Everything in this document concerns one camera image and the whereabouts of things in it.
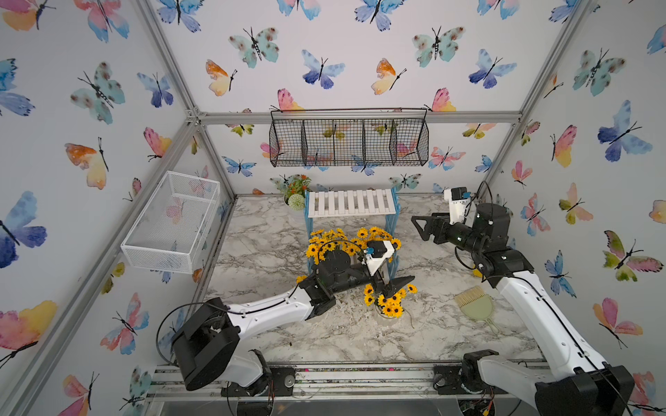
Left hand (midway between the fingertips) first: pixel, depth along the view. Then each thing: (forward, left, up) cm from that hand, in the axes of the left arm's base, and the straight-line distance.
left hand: (404, 258), depth 67 cm
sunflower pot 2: (+13, +22, -10) cm, 28 cm away
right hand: (+13, -8, +2) cm, 15 cm away
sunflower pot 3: (+17, +5, -12) cm, 21 cm away
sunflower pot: (-7, +3, -15) cm, 17 cm away
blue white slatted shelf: (+42, +18, -23) cm, 51 cm away
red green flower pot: (+41, +33, -12) cm, 54 cm away
